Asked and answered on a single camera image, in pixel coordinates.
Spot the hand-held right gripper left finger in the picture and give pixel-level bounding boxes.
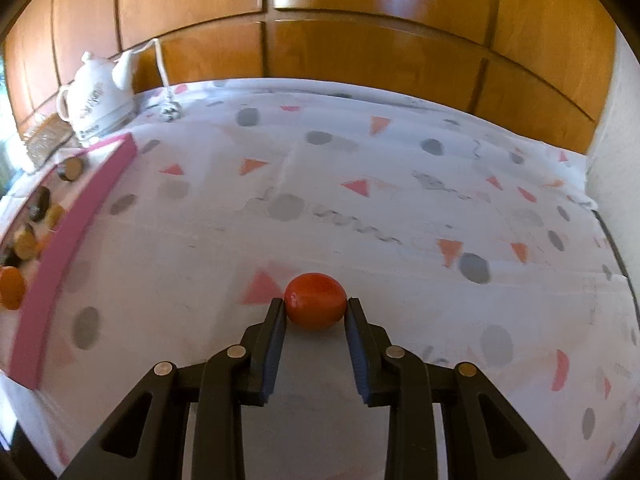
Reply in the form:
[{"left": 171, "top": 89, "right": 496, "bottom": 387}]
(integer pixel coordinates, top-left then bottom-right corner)
[{"left": 57, "top": 297, "right": 287, "bottom": 480}]

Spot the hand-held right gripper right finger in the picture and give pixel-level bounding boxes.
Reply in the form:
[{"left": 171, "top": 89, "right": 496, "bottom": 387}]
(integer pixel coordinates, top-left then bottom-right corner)
[{"left": 346, "top": 297, "right": 571, "bottom": 480}]

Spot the red tomato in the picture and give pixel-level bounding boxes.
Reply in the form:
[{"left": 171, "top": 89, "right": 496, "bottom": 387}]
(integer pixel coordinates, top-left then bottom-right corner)
[{"left": 284, "top": 272, "right": 347, "bottom": 332}]

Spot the pink cardboard box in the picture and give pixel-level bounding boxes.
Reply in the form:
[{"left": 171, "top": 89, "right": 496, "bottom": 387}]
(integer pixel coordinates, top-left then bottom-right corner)
[{"left": 0, "top": 132, "right": 138, "bottom": 391}]

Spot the large orange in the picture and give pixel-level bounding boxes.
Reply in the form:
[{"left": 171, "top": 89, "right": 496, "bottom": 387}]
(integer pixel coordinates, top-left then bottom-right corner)
[{"left": 0, "top": 266, "right": 27, "bottom": 311}]

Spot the brown round fruit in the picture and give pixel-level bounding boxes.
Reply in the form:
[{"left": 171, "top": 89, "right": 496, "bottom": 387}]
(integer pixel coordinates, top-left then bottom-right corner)
[{"left": 56, "top": 156, "right": 85, "bottom": 182}]

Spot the dark avocado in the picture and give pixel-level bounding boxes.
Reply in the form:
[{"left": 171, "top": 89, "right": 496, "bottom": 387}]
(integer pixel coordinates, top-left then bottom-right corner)
[{"left": 26, "top": 186, "right": 51, "bottom": 222}]

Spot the white patterned tablecloth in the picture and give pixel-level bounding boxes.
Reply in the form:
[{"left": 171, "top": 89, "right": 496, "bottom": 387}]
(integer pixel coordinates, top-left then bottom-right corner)
[{"left": 0, "top": 77, "right": 628, "bottom": 480}]

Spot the white ceramic electric kettle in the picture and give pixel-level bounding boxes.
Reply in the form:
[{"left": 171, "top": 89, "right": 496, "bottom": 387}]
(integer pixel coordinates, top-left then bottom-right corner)
[{"left": 56, "top": 51, "right": 136, "bottom": 142}]

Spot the clear glass dish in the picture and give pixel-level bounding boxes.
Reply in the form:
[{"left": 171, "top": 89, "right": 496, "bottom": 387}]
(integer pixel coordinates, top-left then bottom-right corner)
[{"left": 21, "top": 112, "right": 73, "bottom": 171}]

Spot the white power cord with plug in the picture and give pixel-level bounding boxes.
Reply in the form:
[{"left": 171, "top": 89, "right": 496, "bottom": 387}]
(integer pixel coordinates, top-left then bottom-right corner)
[{"left": 131, "top": 39, "right": 182, "bottom": 122}]

